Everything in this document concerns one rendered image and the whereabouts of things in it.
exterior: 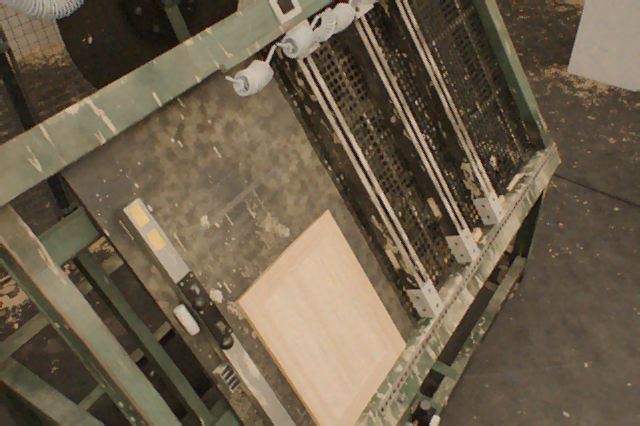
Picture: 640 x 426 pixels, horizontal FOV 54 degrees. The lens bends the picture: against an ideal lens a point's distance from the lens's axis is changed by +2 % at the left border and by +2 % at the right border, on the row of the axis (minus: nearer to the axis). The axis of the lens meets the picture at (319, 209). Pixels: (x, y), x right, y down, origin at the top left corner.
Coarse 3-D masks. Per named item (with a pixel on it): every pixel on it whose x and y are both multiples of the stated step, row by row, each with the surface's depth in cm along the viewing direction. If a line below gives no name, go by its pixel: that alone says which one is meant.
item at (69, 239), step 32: (320, 64) 203; (480, 96) 279; (480, 128) 266; (416, 192) 231; (64, 224) 142; (64, 256) 141; (96, 288) 149; (128, 320) 151; (160, 352) 156; (192, 416) 163; (224, 416) 165
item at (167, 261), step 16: (128, 208) 144; (144, 208) 147; (128, 224) 146; (144, 240) 146; (160, 256) 148; (176, 256) 151; (160, 272) 152; (176, 272) 151; (176, 288) 152; (208, 336) 158; (224, 352) 158; (240, 352) 161; (240, 368) 160; (256, 368) 164; (240, 384) 164; (256, 384) 163; (256, 400) 163; (272, 400) 166; (272, 416) 166; (288, 416) 169
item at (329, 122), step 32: (288, 32) 175; (320, 32) 173; (288, 64) 184; (320, 96) 187; (320, 128) 192; (352, 160) 193; (352, 192) 201; (384, 224) 201; (416, 256) 210; (416, 288) 211
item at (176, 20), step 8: (168, 8) 206; (176, 8) 206; (168, 16) 207; (176, 16) 207; (176, 24) 208; (184, 24) 209; (176, 32) 210; (184, 32) 210; (184, 40) 211; (384, 192) 271
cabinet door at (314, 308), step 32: (320, 224) 188; (288, 256) 178; (320, 256) 187; (352, 256) 196; (256, 288) 169; (288, 288) 177; (320, 288) 186; (352, 288) 195; (256, 320) 168; (288, 320) 176; (320, 320) 184; (352, 320) 193; (384, 320) 203; (288, 352) 174; (320, 352) 183; (352, 352) 192; (384, 352) 202; (320, 384) 182; (352, 384) 190; (320, 416) 180; (352, 416) 189
